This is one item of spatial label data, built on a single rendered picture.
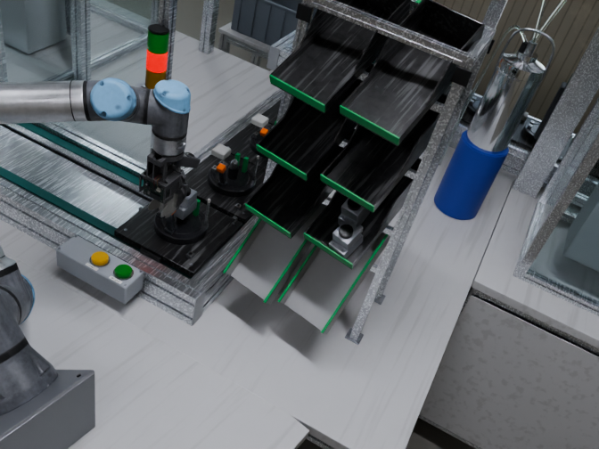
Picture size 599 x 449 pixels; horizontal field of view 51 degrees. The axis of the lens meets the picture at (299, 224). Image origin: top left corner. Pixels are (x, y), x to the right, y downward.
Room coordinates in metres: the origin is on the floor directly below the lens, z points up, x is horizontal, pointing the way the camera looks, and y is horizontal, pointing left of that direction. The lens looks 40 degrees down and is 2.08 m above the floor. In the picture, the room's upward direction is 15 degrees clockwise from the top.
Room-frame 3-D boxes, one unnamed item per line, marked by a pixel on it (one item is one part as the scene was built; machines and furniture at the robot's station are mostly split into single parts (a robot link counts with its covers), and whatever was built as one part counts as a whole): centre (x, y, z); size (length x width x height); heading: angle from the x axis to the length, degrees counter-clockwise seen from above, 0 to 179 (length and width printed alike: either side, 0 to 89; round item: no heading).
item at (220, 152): (1.45, 0.23, 1.01); 0.24 x 0.24 x 0.13; 73
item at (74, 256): (1.02, 0.44, 0.93); 0.21 x 0.07 x 0.06; 73
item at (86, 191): (1.32, 0.58, 0.91); 0.84 x 0.28 x 0.10; 73
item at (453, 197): (1.80, -0.51, 0.99); 0.16 x 0.16 x 0.27
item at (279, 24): (3.35, 0.30, 0.73); 0.62 x 0.42 x 0.23; 73
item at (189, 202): (1.22, 0.30, 1.06); 0.08 x 0.04 x 0.07; 163
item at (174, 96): (1.12, 0.33, 1.37); 0.09 x 0.08 x 0.11; 104
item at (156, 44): (1.37, 0.45, 1.38); 0.05 x 0.05 x 0.05
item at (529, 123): (2.27, -0.82, 1.01); 0.24 x 0.24 x 0.13; 73
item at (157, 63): (1.37, 0.45, 1.33); 0.05 x 0.05 x 0.05
